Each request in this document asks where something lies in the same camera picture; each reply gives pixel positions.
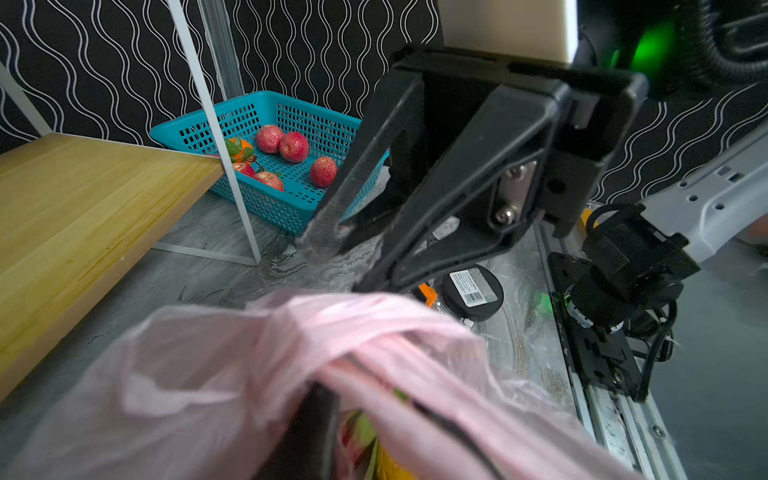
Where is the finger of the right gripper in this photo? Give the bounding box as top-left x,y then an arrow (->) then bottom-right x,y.
300,69 -> 426,261

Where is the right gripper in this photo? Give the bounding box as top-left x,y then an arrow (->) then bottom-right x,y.
353,46 -> 649,293

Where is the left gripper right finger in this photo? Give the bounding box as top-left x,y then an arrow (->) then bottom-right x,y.
414,402 -> 504,480

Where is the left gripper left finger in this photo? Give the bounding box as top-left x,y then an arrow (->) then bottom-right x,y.
254,383 -> 340,480

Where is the pink plastic grocery bag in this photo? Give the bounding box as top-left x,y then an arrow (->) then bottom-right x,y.
7,290 -> 634,479

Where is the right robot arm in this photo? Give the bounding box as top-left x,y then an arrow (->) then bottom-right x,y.
301,1 -> 767,401

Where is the black round tape measure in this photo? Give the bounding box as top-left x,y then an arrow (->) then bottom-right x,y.
442,264 -> 504,323

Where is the orange box cutter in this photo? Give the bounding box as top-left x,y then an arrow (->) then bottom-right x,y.
412,283 -> 438,308

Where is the red apple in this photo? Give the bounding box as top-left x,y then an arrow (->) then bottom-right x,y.
278,132 -> 310,164

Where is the teal plastic fruit basket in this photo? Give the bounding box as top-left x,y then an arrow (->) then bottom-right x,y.
149,91 -> 389,236

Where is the wooden two-tier shelf rack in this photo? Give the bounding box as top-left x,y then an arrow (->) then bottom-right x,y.
0,0 -> 263,403

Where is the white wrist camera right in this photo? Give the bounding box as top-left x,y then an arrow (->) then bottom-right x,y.
437,0 -> 579,64

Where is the metal base rail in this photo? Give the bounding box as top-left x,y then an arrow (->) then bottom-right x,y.
532,222 -> 688,479

